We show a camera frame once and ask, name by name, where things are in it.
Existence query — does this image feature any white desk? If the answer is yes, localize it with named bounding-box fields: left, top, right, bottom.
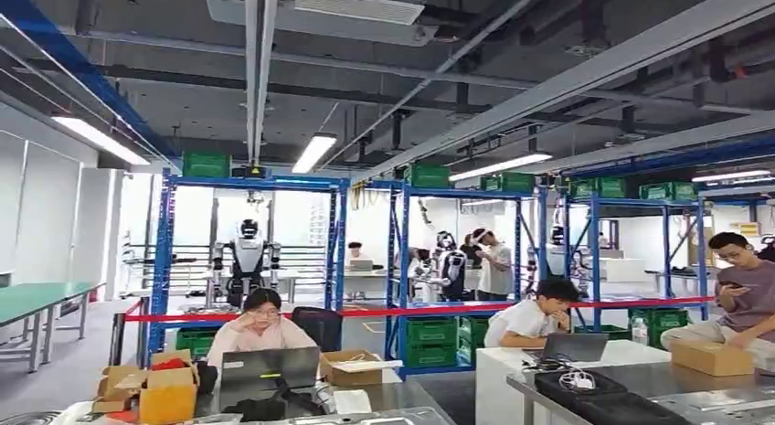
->
left=474, top=339, right=672, bottom=425

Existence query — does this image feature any black flat case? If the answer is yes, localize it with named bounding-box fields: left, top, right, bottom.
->
left=568, top=391, right=693, bottom=425
left=532, top=369, right=630, bottom=401

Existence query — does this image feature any person wearing headset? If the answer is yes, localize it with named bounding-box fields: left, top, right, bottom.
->
left=471, top=227, right=515, bottom=303

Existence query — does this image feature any person seated at distant desk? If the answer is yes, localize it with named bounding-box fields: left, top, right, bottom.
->
left=345, top=240, right=372, bottom=271

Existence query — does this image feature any person behind grey laptop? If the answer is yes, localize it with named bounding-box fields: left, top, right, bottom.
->
left=206, top=287, right=318, bottom=370

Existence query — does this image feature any black office chair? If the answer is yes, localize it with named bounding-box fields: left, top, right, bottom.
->
left=290, top=306, right=345, bottom=354

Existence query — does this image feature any closed cardboard box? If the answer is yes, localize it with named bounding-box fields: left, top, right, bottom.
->
left=668, top=339, right=756, bottom=378

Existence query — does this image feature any white black humanoid robot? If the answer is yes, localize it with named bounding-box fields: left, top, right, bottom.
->
left=409, top=230, right=468, bottom=303
left=209, top=218, right=283, bottom=309
left=524, top=224, right=591, bottom=297

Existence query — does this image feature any blue steel rack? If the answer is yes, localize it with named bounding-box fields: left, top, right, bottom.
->
left=383, top=179, right=550, bottom=378
left=146, top=169, right=351, bottom=364
left=563, top=192, right=711, bottom=334

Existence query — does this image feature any yellow cardboard box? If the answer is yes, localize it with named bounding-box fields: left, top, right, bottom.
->
left=114, top=349, right=201, bottom=425

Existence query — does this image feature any person leaning on white desk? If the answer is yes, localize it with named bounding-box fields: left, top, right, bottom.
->
left=483, top=279, right=581, bottom=349

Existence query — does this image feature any ceiling air conditioner unit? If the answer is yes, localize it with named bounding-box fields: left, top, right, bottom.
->
left=205, top=0, right=439, bottom=48

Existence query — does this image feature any red barrier tape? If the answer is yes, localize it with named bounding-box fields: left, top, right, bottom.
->
left=123, top=295, right=717, bottom=324

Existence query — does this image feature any grey laptop with stickers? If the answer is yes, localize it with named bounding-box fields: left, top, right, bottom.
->
left=218, top=346, right=322, bottom=412

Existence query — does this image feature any black bag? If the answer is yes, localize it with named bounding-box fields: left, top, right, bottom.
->
left=222, top=397, right=288, bottom=424

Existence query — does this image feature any dark open laptop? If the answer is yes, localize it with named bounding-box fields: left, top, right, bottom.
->
left=524, top=332, right=610, bottom=364

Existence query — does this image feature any green topped table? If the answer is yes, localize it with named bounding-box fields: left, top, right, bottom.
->
left=0, top=281, right=105, bottom=375

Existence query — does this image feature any person holding phone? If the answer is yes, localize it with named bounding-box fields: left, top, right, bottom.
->
left=660, top=231, right=775, bottom=375

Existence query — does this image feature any white charger with cable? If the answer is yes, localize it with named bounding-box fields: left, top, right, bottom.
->
left=557, top=369, right=599, bottom=392

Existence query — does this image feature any ceiling tube light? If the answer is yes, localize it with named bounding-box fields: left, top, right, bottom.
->
left=291, top=133, right=339, bottom=175
left=448, top=153, right=554, bottom=183
left=691, top=169, right=772, bottom=184
left=50, top=114, right=152, bottom=167

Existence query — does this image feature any small open cardboard box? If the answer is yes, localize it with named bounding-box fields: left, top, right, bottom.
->
left=91, top=365, right=148, bottom=415

